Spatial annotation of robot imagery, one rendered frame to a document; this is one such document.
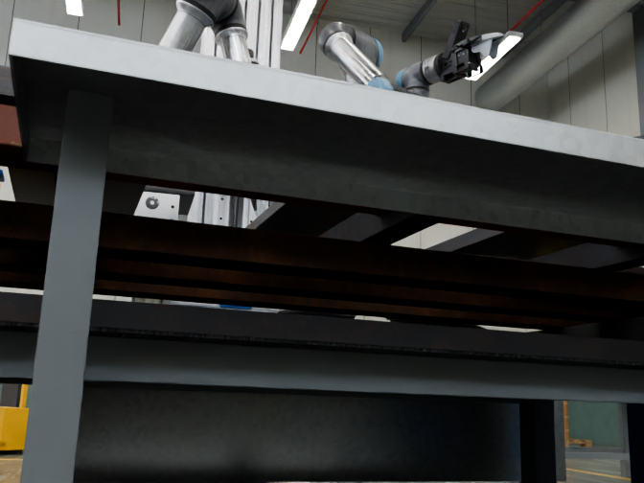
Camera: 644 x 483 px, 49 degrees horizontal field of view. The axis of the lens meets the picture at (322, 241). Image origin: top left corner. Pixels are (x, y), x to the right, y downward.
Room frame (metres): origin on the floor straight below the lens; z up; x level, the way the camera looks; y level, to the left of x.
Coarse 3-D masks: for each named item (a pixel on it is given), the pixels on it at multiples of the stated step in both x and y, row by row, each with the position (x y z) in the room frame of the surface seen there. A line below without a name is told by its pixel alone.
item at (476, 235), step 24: (0, 72) 0.77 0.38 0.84; (0, 96) 0.77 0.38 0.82; (24, 192) 1.18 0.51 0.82; (48, 192) 1.17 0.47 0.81; (120, 192) 1.16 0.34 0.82; (264, 216) 1.32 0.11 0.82; (288, 216) 1.27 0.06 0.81; (312, 216) 1.27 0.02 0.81; (336, 216) 1.26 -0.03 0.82; (456, 240) 1.54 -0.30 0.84; (480, 240) 1.42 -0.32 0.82; (504, 240) 1.41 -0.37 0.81; (528, 240) 1.40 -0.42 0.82; (552, 240) 1.39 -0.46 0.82
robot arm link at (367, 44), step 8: (360, 32) 2.10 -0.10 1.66; (360, 40) 2.09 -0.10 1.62; (368, 40) 2.11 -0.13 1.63; (376, 40) 2.14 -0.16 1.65; (360, 48) 2.10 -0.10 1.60; (368, 48) 2.11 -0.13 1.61; (376, 48) 2.13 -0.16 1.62; (368, 56) 2.11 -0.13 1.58; (376, 56) 2.14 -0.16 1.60; (376, 64) 2.17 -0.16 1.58; (344, 72) 2.15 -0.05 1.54; (344, 80) 2.16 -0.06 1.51; (352, 80) 2.12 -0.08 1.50
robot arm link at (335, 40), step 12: (336, 24) 2.04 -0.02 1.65; (324, 36) 2.02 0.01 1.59; (336, 36) 2.00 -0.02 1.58; (348, 36) 2.01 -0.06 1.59; (324, 48) 2.03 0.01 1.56; (336, 48) 1.99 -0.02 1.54; (348, 48) 1.96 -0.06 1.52; (336, 60) 2.00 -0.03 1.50; (348, 60) 1.94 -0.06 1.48; (360, 60) 1.92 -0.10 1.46; (348, 72) 1.96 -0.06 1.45; (360, 72) 1.90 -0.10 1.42; (372, 72) 1.88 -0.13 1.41; (372, 84) 1.84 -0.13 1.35; (384, 84) 1.82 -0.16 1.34
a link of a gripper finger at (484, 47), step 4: (484, 36) 1.73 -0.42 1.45; (488, 36) 1.73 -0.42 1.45; (492, 36) 1.72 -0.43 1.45; (496, 36) 1.72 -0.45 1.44; (500, 36) 1.72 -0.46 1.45; (484, 40) 1.74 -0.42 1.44; (488, 40) 1.73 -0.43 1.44; (492, 40) 1.73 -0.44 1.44; (472, 44) 1.76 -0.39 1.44; (476, 44) 1.76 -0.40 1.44; (480, 44) 1.75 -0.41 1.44; (484, 44) 1.74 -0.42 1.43; (488, 44) 1.73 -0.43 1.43; (472, 48) 1.77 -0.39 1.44; (476, 48) 1.76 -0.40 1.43; (480, 48) 1.75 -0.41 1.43; (484, 48) 1.74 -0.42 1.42; (488, 48) 1.74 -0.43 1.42; (472, 52) 1.77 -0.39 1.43; (476, 52) 1.76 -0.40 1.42; (480, 52) 1.76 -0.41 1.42; (484, 52) 1.75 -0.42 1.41; (488, 52) 1.74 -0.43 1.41; (484, 56) 1.75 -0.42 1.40
